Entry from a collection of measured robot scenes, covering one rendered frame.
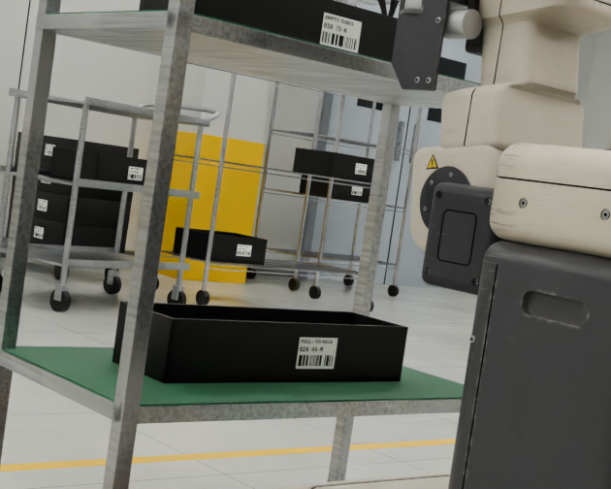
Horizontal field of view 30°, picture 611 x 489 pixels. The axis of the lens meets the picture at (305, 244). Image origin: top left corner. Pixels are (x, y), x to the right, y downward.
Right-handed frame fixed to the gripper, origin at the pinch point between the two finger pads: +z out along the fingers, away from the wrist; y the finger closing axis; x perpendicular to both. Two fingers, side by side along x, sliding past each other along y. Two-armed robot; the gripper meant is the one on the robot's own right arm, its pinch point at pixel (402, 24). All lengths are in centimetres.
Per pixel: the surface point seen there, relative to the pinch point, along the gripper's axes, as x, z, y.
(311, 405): 28, 72, 35
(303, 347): 14, 65, 27
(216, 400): 26, 71, 54
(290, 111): -461, 3, -349
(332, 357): 14, 67, 19
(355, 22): 8.4, 3.3, 20.4
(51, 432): -80, 108, 22
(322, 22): 8.3, 4.8, 28.4
